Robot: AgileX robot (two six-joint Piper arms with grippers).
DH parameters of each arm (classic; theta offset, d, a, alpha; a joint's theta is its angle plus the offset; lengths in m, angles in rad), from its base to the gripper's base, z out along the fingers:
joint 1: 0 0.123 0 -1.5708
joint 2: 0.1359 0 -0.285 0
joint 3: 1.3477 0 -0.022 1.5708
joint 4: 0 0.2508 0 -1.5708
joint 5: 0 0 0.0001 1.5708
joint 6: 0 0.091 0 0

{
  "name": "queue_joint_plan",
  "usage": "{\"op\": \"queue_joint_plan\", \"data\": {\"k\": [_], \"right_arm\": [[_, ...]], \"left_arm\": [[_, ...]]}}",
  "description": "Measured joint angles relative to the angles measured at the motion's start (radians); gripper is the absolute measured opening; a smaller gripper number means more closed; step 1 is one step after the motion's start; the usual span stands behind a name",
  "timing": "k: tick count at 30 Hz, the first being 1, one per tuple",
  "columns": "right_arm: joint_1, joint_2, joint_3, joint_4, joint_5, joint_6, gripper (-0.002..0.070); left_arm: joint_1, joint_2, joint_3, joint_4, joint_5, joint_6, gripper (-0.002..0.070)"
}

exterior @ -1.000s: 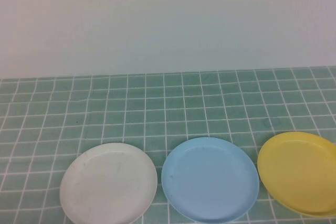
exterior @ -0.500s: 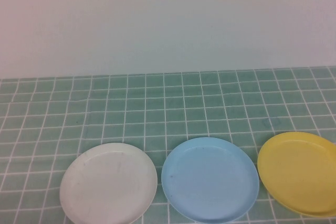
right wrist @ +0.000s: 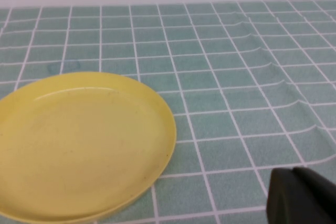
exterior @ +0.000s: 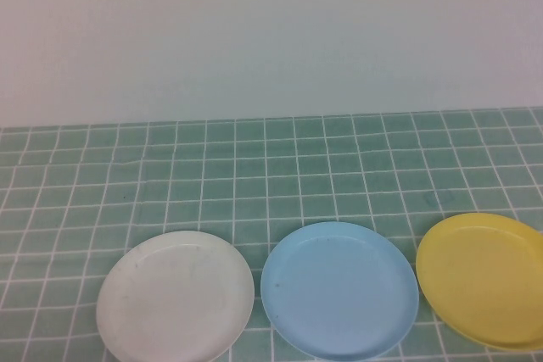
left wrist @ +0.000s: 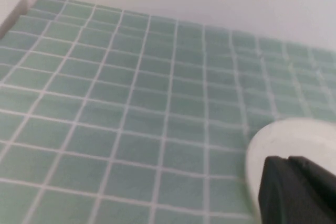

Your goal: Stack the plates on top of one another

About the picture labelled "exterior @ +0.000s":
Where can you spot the green white-checked tablecloth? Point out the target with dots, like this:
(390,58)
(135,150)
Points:
(212,184)

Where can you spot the light blue round plastic plate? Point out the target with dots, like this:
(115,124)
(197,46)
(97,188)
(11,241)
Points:
(339,290)

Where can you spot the yellow round plastic plate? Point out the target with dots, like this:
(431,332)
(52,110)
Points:
(488,281)

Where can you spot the white round plastic plate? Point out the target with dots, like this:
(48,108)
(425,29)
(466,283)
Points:
(174,298)

